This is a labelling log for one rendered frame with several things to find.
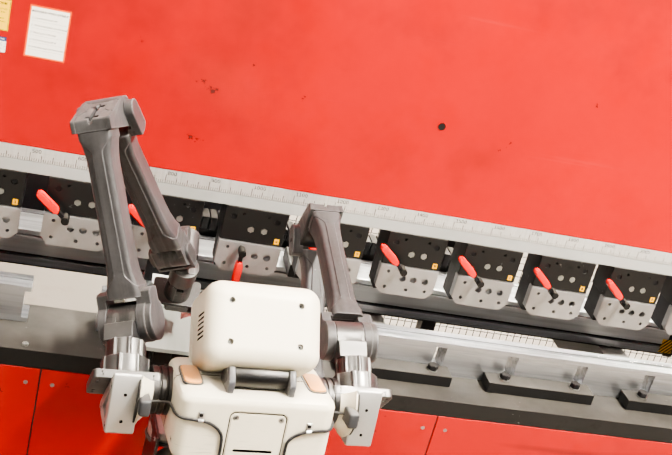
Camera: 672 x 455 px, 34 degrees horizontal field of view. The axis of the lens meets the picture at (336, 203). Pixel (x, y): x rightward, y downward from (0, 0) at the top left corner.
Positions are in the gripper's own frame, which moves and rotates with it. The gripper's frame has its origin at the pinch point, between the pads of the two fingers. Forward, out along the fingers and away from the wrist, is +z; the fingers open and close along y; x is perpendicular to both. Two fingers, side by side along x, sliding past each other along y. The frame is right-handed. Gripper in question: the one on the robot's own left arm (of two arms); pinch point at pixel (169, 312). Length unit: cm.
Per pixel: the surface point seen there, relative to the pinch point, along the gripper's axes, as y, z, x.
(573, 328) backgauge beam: -120, 29, -31
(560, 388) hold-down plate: -106, 16, -4
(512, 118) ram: -70, -42, -40
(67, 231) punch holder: 25.0, -1.9, -16.3
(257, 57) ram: -8, -44, -41
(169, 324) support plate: -0.6, 3.3, 1.0
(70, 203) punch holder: 25.4, -7.7, -20.0
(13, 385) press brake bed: 31.0, 23.8, 10.5
